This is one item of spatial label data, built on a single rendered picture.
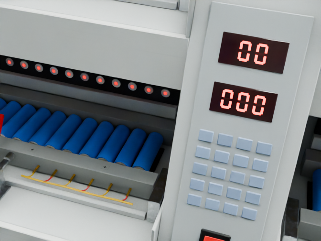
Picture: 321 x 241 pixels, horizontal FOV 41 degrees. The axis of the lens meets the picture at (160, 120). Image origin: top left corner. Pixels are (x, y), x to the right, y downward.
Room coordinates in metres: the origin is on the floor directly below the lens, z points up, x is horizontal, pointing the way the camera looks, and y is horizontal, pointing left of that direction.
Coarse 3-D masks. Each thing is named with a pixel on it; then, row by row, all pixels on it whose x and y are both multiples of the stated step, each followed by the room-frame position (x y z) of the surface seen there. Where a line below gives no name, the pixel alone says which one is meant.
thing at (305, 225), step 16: (320, 128) 0.46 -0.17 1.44; (320, 144) 0.46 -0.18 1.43; (304, 160) 0.45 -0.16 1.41; (320, 160) 0.44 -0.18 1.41; (304, 176) 0.45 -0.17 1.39; (320, 176) 0.43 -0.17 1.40; (304, 192) 0.43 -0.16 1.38; (320, 192) 0.40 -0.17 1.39; (288, 208) 0.37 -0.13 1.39; (304, 208) 0.37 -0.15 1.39; (320, 208) 0.38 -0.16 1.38; (288, 224) 0.35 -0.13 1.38; (304, 224) 0.36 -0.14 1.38; (320, 224) 0.36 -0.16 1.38; (288, 240) 0.34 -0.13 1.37; (304, 240) 0.37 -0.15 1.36; (320, 240) 0.36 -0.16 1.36
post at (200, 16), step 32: (224, 0) 0.32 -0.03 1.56; (256, 0) 0.31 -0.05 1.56; (288, 0) 0.31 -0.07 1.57; (320, 0) 0.30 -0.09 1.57; (192, 32) 0.32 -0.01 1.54; (320, 32) 0.30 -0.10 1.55; (192, 64) 0.32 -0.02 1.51; (320, 64) 0.30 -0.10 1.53; (192, 96) 0.32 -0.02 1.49; (288, 128) 0.30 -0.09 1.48; (288, 160) 0.30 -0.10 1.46; (288, 192) 0.30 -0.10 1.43; (160, 224) 0.32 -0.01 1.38
